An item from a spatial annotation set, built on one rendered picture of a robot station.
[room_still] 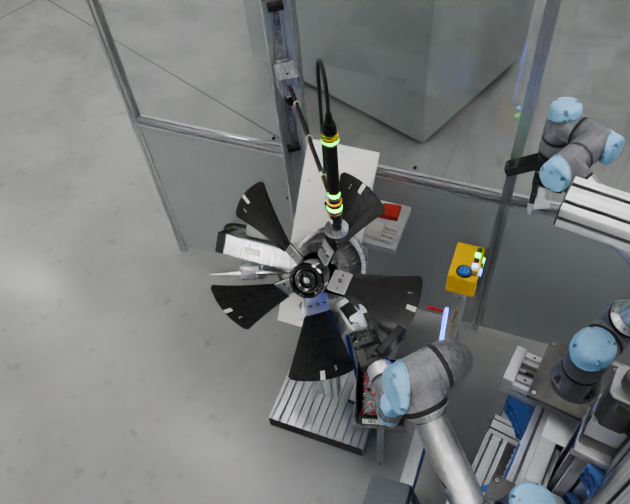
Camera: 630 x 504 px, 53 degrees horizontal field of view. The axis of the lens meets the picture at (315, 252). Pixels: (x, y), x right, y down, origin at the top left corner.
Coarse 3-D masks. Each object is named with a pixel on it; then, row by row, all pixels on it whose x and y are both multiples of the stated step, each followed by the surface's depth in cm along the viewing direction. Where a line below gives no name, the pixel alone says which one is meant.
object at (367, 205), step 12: (348, 180) 202; (360, 180) 198; (348, 192) 201; (372, 192) 194; (348, 204) 200; (360, 204) 196; (372, 204) 193; (348, 216) 199; (360, 216) 195; (372, 216) 193; (348, 228) 198; (360, 228) 195
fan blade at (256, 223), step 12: (252, 192) 206; (264, 192) 202; (240, 204) 214; (252, 204) 209; (264, 204) 204; (240, 216) 218; (252, 216) 213; (264, 216) 207; (276, 216) 203; (264, 228) 212; (276, 228) 206; (276, 240) 211; (288, 240) 205
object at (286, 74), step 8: (280, 64) 215; (288, 64) 215; (280, 72) 213; (288, 72) 212; (296, 72) 212; (280, 80) 210; (288, 80) 211; (296, 80) 212; (280, 88) 213; (296, 88) 214
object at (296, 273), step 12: (312, 252) 212; (300, 264) 202; (312, 264) 201; (336, 264) 211; (300, 276) 203; (312, 276) 202; (324, 276) 202; (300, 288) 205; (312, 288) 203; (324, 288) 204
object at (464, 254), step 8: (456, 248) 226; (464, 248) 225; (472, 248) 225; (456, 256) 223; (464, 256) 223; (472, 256) 223; (480, 256) 222; (456, 264) 221; (464, 264) 221; (472, 264) 221; (480, 264) 220; (456, 272) 219; (448, 280) 220; (456, 280) 219; (464, 280) 217; (472, 280) 216; (448, 288) 224; (456, 288) 222; (464, 288) 220; (472, 288) 219; (472, 296) 222
